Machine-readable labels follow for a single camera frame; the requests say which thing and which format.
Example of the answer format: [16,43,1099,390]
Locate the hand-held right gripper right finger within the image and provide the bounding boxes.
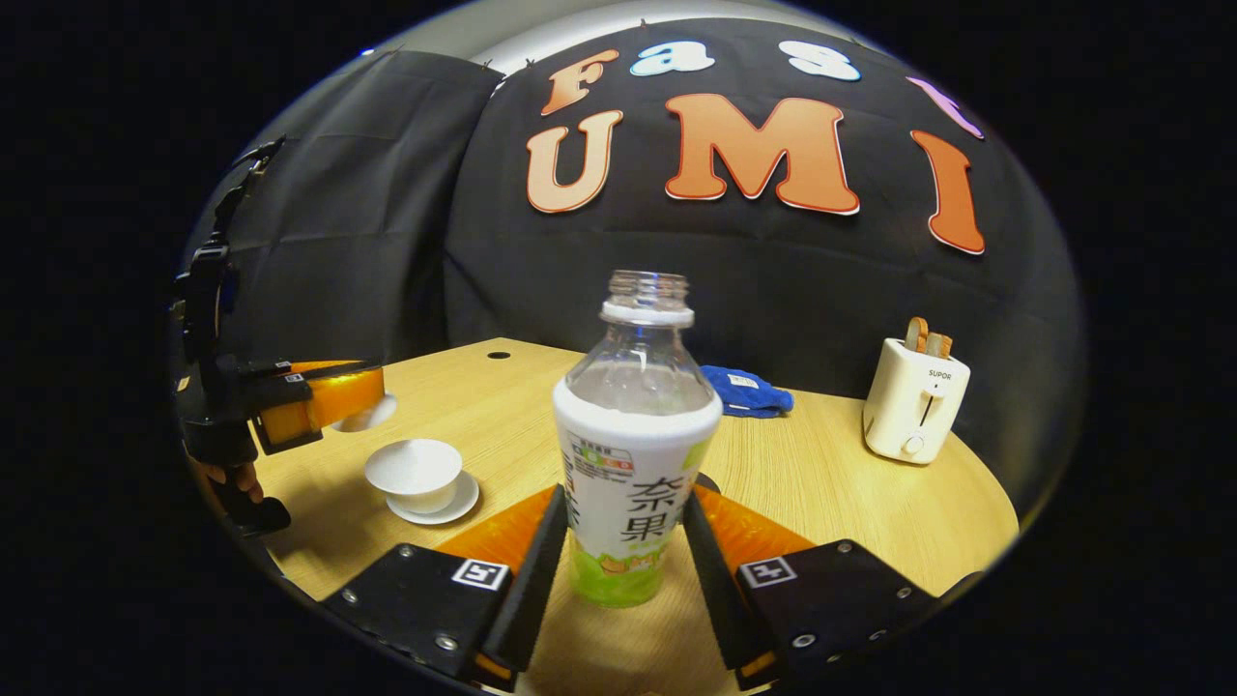
[681,488,938,692]

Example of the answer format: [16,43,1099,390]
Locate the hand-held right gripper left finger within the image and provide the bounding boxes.
[322,483,571,693]

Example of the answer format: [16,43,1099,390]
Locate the white teacup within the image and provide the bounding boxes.
[364,438,463,515]

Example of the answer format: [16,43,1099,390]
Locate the clear water bottle green label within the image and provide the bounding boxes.
[553,271,724,608]

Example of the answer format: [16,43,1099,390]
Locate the white saucer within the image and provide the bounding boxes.
[387,471,480,526]

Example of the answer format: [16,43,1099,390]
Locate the blue folded cloth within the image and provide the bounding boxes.
[701,364,794,419]

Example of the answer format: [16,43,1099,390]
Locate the white toaster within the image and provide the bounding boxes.
[863,336,971,465]

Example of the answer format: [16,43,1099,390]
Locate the black backdrop cloth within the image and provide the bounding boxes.
[179,17,1088,523]

